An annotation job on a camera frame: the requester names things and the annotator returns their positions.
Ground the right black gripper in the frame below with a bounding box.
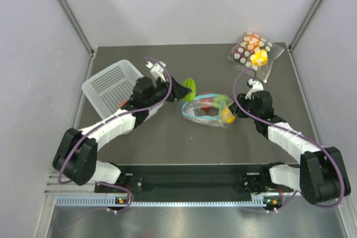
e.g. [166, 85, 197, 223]
[229, 93, 260, 120]

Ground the yellow fake lemon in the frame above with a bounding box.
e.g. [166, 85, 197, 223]
[220, 107, 236, 124]

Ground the green fake pear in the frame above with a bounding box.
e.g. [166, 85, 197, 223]
[211, 95, 225, 109]

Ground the red fake apple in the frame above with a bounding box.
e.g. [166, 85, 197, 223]
[200, 96, 213, 112]

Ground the clear blue zip top bag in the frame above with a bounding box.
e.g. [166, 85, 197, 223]
[181, 93, 233, 128]

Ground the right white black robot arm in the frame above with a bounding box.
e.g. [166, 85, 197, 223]
[229, 90, 351, 206]

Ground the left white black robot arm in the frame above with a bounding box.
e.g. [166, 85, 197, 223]
[52, 76, 196, 192]

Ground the yellow fake fruit in dotted bag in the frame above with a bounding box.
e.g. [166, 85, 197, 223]
[250, 50, 268, 67]

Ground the clear polka dot bag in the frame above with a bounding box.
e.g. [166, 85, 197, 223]
[227, 31, 284, 83]

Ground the dark red fake fruit dotted bag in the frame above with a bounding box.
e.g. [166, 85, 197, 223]
[231, 45, 245, 61]

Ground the orange fake fruit in dotted bag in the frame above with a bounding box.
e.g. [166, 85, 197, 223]
[241, 33, 262, 52]

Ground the white perforated plastic basket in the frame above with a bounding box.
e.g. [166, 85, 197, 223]
[81, 60, 143, 119]

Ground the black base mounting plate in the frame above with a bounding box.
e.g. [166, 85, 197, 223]
[94, 162, 302, 202]

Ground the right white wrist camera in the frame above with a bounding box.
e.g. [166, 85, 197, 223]
[245, 79, 264, 99]

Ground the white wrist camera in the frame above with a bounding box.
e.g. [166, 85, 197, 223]
[245, 79, 264, 99]
[146, 61, 166, 82]

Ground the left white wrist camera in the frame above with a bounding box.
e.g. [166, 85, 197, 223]
[146, 61, 166, 82]

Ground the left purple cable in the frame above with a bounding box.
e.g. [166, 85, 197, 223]
[57, 57, 172, 213]

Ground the left aluminium frame post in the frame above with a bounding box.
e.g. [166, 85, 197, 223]
[40, 0, 97, 55]

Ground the aluminium frame post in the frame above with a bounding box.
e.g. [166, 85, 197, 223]
[288, 0, 324, 52]
[40, 0, 97, 55]

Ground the right aluminium frame post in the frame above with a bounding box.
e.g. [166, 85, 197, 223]
[288, 0, 324, 52]

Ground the grey slotted cable duct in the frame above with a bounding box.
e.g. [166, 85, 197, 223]
[55, 195, 282, 208]

